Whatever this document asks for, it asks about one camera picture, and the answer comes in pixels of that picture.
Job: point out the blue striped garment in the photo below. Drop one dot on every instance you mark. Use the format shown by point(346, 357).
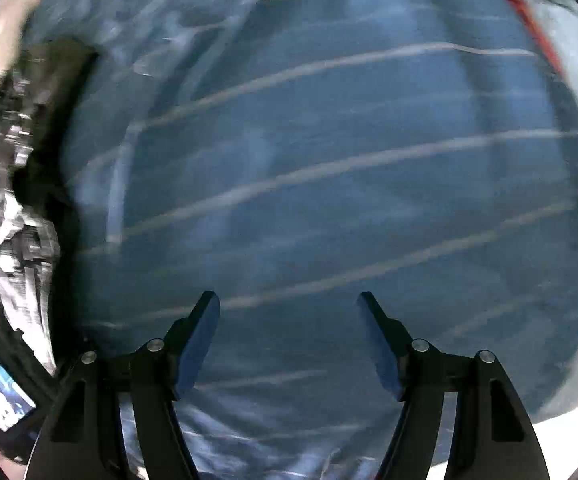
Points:
point(319, 170)

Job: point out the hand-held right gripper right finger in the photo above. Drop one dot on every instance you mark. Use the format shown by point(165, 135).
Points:
point(381, 345)

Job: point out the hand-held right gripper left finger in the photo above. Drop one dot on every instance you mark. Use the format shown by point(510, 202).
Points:
point(200, 345)

